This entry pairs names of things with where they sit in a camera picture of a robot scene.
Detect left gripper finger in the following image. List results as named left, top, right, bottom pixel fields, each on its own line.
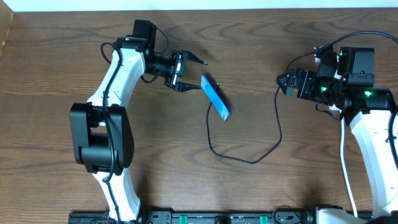
left=177, top=82, right=201, bottom=93
left=187, top=51, right=208, bottom=65

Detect blue Samsung Galaxy smartphone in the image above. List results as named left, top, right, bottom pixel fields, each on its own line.
left=200, top=74, right=231, bottom=121

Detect black USB charging cable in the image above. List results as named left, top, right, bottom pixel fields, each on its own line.
left=205, top=51, right=318, bottom=165

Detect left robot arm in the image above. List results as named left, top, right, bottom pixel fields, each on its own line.
left=70, top=20, right=207, bottom=223

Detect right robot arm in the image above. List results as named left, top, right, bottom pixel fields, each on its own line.
left=276, top=47, right=397, bottom=223

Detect cardboard panel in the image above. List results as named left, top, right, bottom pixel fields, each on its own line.
left=0, top=0, right=14, bottom=54

